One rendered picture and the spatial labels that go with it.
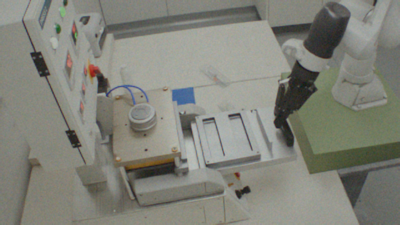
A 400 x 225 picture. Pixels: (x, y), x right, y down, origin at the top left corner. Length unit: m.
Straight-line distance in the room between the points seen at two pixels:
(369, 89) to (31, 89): 1.14
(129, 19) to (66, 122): 2.82
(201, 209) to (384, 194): 1.43
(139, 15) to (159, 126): 2.62
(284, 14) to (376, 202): 1.77
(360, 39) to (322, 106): 0.48
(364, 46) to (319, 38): 0.13
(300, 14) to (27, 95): 2.82
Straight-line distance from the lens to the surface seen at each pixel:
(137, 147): 1.03
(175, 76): 1.80
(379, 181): 2.42
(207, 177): 1.07
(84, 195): 1.21
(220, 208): 1.18
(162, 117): 1.09
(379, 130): 1.46
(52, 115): 0.86
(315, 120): 1.42
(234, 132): 1.20
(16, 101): 0.85
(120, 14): 3.62
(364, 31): 1.08
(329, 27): 0.99
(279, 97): 1.11
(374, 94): 1.52
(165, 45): 2.02
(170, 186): 1.07
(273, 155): 1.16
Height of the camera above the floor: 1.86
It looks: 44 degrees down
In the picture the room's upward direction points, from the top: 7 degrees counter-clockwise
